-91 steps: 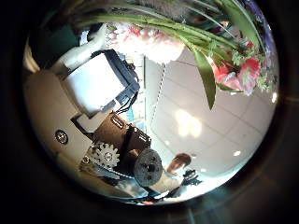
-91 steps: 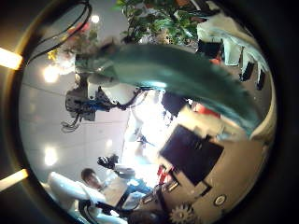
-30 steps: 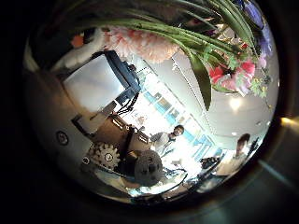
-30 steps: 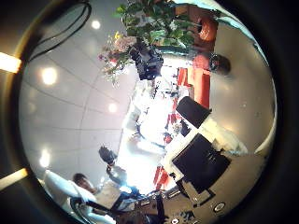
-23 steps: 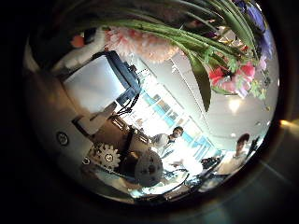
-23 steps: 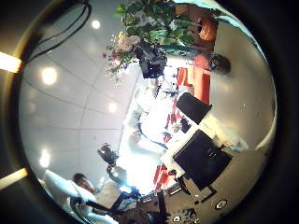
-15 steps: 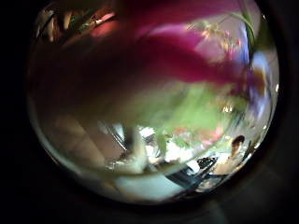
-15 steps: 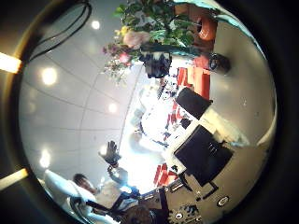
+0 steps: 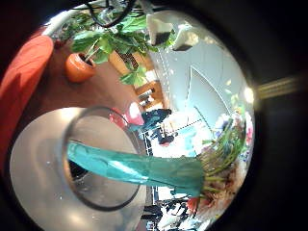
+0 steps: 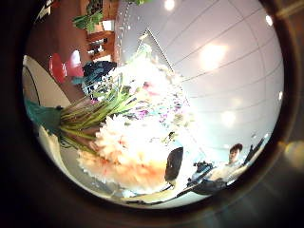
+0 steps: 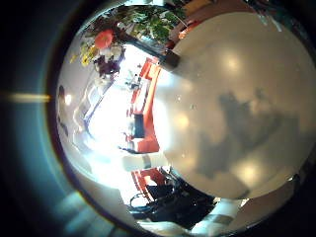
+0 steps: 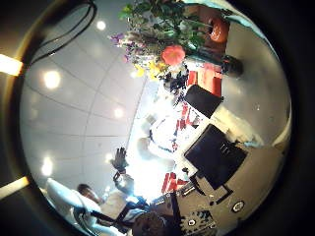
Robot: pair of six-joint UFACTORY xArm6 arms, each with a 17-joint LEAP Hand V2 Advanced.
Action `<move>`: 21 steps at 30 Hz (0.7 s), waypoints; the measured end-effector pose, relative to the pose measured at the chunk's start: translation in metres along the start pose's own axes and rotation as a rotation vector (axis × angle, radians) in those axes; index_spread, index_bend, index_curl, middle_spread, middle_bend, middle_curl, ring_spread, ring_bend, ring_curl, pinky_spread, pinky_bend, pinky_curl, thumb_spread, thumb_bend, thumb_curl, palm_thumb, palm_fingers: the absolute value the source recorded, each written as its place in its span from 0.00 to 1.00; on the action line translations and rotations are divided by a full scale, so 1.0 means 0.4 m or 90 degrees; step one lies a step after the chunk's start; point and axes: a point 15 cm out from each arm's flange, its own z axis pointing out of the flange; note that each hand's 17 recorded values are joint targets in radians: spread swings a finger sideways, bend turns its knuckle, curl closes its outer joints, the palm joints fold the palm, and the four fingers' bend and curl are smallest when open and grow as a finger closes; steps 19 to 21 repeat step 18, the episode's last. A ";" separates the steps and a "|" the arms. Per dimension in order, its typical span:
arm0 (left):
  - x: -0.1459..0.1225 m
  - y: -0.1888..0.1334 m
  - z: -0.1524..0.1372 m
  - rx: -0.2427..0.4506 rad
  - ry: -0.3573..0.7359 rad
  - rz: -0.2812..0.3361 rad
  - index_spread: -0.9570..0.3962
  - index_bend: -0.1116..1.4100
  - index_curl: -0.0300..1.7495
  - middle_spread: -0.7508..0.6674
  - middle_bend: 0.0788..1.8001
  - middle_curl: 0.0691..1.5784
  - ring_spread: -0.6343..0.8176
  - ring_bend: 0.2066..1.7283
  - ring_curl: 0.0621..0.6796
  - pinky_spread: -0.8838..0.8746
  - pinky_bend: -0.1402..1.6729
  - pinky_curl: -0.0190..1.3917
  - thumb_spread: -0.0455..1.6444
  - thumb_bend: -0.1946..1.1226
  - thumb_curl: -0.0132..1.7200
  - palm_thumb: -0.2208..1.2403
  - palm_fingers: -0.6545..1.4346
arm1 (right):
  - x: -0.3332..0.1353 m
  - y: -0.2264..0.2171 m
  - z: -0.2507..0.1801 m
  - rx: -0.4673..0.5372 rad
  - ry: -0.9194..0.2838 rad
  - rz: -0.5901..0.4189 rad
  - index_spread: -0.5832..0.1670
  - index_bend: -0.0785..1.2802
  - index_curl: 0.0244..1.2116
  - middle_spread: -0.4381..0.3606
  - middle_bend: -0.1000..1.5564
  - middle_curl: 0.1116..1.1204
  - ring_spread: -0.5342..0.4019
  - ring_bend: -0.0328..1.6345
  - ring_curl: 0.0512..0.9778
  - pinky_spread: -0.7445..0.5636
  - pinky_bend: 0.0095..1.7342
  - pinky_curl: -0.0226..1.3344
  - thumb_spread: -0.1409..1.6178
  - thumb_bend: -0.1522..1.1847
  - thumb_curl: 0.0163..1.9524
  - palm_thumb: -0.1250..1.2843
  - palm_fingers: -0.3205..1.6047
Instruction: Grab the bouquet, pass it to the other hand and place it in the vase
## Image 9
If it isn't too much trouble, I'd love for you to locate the flower bouquet with teal wrap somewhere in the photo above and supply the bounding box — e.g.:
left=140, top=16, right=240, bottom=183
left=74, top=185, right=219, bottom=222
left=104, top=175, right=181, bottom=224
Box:
left=66, top=109, right=255, bottom=222

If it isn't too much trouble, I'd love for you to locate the clear glass vase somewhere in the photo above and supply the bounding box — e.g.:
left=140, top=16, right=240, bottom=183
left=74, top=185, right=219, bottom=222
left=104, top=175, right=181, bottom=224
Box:
left=62, top=105, right=149, bottom=212

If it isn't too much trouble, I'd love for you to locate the green leafy plant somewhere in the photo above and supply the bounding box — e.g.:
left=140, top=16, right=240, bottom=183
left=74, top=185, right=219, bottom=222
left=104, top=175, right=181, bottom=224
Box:
left=60, top=13, right=178, bottom=89

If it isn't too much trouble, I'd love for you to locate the orange plant pot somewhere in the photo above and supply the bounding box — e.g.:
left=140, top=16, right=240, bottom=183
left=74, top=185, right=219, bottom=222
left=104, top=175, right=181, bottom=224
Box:
left=64, top=52, right=97, bottom=84

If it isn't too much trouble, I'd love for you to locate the person in red top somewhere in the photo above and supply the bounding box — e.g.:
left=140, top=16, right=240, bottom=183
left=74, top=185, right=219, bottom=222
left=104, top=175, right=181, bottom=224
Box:
left=109, top=101, right=146, bottom=128

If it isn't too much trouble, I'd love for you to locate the red sofa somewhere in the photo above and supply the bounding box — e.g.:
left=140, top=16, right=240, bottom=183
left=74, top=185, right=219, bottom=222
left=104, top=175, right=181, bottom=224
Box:
left=0, top=34, right=55, bottom=172

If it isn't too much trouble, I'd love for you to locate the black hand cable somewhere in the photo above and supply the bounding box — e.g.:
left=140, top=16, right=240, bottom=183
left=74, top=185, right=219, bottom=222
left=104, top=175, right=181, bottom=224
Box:
left=86, top=0, right=138, bottom=29

